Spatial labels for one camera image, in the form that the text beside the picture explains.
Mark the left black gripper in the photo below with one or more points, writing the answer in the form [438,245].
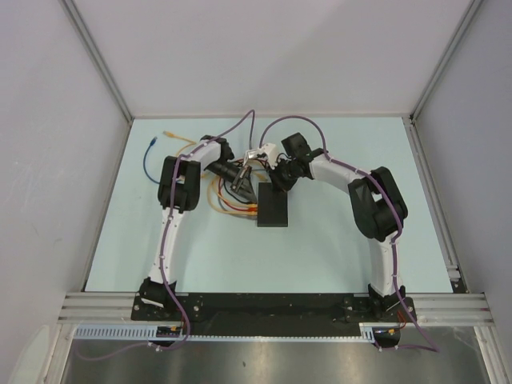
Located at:
[242,187]

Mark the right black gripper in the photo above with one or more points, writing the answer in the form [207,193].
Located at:
[278,185]

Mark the black network switch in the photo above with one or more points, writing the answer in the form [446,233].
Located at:
[272,207]

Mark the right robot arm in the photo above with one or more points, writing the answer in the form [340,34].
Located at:
[377,204]

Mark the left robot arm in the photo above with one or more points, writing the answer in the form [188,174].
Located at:
[179,190]

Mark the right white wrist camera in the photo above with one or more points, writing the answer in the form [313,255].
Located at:
[270,152]

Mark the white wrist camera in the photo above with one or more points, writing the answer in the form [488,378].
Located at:
[252,154]
[270,152]

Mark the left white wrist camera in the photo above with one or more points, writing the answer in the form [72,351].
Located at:
[252,154]

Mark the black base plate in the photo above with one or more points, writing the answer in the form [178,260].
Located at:
[285,315]

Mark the white slotted cable duct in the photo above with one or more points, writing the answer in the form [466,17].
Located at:
[165,334]

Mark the right aluminium side rail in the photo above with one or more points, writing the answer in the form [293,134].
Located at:
[445,240]

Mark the left aluminium corner post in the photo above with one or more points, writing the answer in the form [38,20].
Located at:
[85,36]

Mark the aluminium corner post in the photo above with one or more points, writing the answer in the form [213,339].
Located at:
[85,36]
[453,44]

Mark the right aluminium corner post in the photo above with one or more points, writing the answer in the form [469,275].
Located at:
[453,44]

